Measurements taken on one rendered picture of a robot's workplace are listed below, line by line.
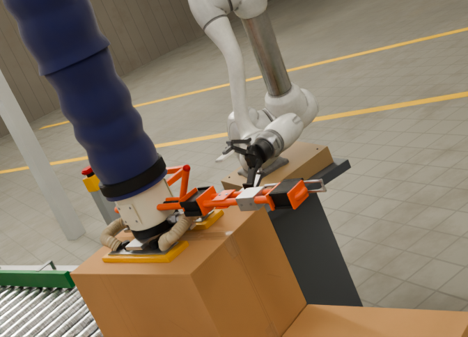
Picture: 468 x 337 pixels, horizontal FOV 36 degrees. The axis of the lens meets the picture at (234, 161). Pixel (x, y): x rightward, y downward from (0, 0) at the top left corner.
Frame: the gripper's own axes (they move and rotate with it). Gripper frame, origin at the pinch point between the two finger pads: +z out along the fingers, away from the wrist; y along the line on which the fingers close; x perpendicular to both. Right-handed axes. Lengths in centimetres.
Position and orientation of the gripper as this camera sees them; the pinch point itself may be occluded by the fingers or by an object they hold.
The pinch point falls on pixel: (228, 178)
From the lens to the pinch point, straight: 228.6
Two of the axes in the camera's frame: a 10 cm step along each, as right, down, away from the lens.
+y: 3.9, 8.8, 2.9
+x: -7.2, 0.9, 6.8
